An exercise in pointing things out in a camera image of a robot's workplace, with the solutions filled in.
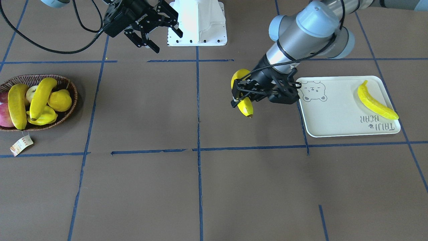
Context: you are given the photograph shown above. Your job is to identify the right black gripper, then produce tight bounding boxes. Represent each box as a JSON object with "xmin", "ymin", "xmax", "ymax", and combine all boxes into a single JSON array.
[{"xmin": 102, "ymin": 0, "xmax": 183, "ymax": 54}]

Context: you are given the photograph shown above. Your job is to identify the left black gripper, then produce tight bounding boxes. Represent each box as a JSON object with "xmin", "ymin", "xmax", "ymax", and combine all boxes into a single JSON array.
[{"xmin": 231, "ymin": 55, "xmax": 298, "ymax": 108}]

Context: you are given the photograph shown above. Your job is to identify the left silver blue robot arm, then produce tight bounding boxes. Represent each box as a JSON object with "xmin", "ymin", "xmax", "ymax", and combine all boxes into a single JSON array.
[{"xmin": 231, "ymin": 0, "xmax": 427, "ymax": 107}]

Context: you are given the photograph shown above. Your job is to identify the brown wicker basket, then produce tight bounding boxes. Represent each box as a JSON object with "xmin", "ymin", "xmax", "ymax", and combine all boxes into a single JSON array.
[{"xmin": 1, "ymin": 74, "xmax": 78, "ymax": 132}]

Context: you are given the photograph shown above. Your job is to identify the paper basket tag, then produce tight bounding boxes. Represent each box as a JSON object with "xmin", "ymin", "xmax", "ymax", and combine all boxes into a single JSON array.
[{"xmin": 10, "ymin": 135, "xmax": 34, "ymax": 157}]

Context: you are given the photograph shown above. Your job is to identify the white bear tray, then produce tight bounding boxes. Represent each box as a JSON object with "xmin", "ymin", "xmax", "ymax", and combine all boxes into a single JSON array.
[{"xmin": 298, "ymin": 75, "xmax": 401, "ymax": 138}]

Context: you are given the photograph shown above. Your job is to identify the yellow pear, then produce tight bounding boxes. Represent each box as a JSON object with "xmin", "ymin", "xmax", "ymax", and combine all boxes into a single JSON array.
[{"xmin": 26, "ymin": 105, "xmax": 58, "ymax": 126}]

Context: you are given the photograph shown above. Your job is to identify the pale green apple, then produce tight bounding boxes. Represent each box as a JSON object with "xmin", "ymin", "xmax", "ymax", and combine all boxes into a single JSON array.
[{"xmin": 25, "ymin": 85, "xmax": 38, "ymax": 103}]

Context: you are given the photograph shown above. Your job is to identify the red apple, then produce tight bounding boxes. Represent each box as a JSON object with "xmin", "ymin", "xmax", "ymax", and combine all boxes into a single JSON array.
[{"xmin": 0, "ymin": 92, "xmax": 14, "ymax": 128}]

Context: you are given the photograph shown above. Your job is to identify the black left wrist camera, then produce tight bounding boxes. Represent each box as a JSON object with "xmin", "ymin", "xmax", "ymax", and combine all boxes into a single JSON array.
[{"xmin": 269, "ymin": 75, "xmax": 301, "ymax": 105}]

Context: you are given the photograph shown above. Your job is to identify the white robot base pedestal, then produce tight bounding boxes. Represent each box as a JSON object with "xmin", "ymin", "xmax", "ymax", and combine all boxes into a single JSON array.
[{"xmin": 167, "ymin": 0, "xmax": 228, "ymax": 46}]

